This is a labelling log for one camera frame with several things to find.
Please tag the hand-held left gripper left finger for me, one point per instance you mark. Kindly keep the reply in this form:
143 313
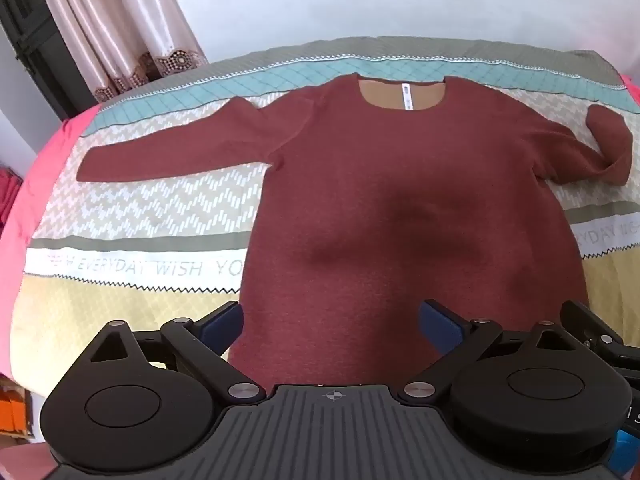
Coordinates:
226 321

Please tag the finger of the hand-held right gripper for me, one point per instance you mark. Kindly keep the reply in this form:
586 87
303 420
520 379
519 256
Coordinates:
595 327

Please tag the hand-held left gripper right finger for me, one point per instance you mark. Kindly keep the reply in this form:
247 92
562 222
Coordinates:
439 324

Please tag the maroon long-sleeved sweater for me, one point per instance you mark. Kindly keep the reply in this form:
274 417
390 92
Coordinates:
375 185

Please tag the patterned quilted blanket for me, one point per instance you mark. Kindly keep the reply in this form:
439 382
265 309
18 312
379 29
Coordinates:
165 210

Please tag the orange box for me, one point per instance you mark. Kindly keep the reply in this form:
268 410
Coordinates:
12 407

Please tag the red cloth pile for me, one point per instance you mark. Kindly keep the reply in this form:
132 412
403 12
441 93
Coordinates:
7 192

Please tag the pink satin curtain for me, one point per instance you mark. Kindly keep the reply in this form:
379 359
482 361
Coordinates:
115 20

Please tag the dark window frame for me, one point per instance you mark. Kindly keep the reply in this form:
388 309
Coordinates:
35 50

